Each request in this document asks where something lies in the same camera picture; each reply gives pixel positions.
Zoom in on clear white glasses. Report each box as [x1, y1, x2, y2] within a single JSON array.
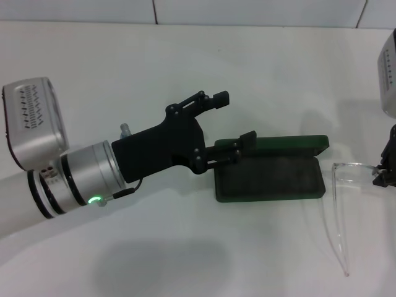
[[320, 161, 385, 277]]

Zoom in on left wrist camera silver box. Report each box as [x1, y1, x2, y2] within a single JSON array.
[[1, 76, 70, 172]]

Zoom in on green glasses case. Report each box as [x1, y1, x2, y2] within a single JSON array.
[[214, 134, 330, 204]]

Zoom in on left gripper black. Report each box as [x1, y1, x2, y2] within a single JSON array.
[[111, 90, 258, 184]]

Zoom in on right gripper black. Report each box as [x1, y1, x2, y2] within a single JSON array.
[[372, 123, 396, 188]]

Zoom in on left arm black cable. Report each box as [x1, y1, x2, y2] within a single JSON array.
[[98, 178, 144, 207]]

